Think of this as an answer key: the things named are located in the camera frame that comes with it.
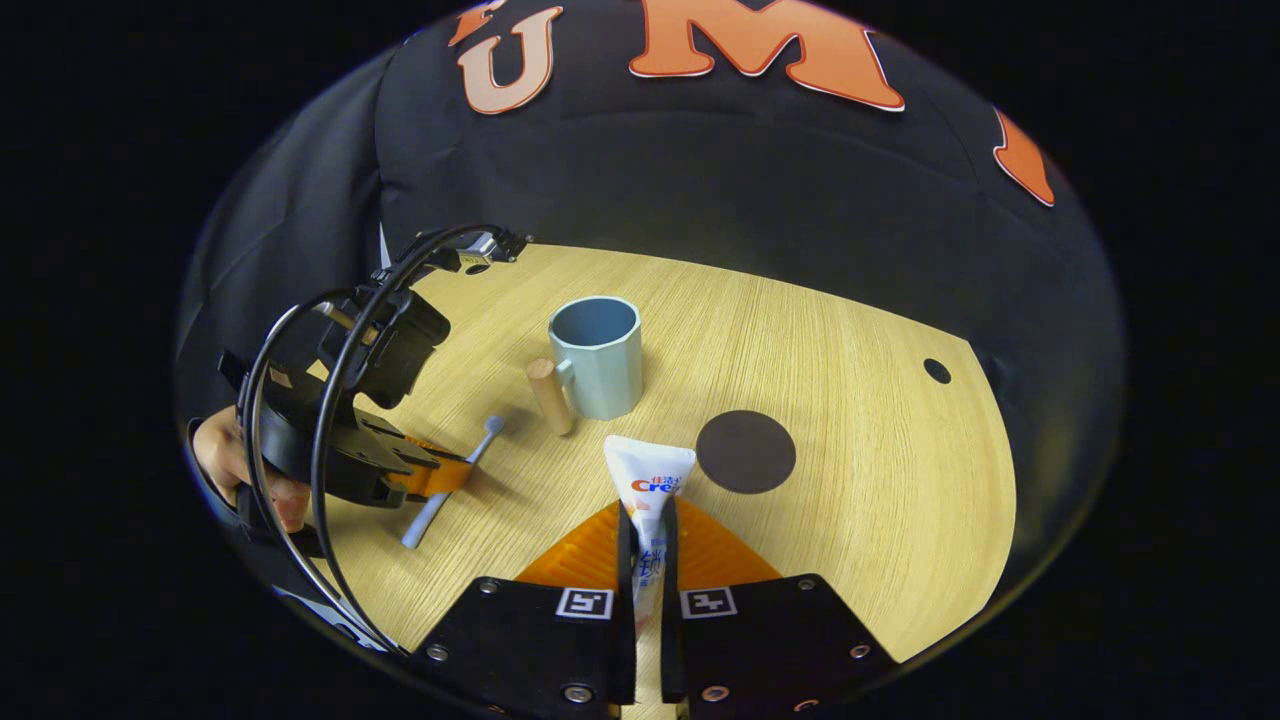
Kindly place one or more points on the dark round coaster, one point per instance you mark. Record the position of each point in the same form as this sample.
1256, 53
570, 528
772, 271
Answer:
746, 452

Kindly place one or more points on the wooden desktop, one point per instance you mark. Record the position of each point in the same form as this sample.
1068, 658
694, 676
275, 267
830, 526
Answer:
850, 420

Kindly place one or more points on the white toothpaste tube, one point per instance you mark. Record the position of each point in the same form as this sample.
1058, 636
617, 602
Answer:
650, 465

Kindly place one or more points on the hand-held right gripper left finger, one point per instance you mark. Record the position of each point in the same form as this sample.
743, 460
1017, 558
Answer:
626, 560

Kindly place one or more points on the light blue toothbrush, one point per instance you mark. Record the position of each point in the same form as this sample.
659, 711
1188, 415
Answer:
425, 520

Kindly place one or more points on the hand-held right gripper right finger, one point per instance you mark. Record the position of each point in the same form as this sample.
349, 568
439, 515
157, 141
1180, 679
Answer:
670, 560

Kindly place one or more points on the black backdrop cloth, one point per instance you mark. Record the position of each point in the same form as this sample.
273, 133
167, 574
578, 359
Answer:
700, 170

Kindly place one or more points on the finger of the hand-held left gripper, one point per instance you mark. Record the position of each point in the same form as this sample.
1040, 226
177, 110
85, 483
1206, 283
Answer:
435, 448
430, 478

